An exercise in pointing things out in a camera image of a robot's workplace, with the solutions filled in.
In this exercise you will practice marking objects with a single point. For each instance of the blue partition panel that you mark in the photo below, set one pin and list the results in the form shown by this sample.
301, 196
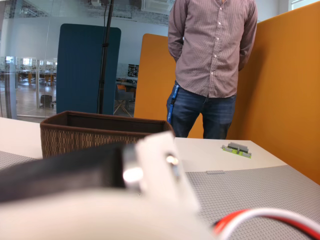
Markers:
80, 70

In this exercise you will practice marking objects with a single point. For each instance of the brown woven fabric bin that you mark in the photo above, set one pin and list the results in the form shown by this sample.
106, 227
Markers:
75, 142

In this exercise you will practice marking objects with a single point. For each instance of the grey green brick assembly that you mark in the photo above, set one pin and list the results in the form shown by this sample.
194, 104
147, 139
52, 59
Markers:
236, 149

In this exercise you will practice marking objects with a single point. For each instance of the small flat grey brick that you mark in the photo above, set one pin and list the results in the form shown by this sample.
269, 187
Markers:
215, 172

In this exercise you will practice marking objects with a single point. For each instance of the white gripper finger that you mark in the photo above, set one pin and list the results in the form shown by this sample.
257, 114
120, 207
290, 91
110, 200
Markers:
165, 180

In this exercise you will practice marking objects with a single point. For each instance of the black waste basket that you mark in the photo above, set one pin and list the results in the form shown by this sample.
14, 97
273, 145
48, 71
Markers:
46, 101

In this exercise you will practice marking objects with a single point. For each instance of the person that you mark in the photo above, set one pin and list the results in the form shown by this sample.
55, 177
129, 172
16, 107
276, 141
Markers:
212, 50

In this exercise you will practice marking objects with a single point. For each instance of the grey office chair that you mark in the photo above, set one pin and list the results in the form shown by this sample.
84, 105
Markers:
125, 96

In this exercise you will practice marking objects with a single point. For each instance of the orange partition panel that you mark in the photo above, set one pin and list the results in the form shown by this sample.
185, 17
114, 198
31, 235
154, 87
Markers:
155, 82
282, 95

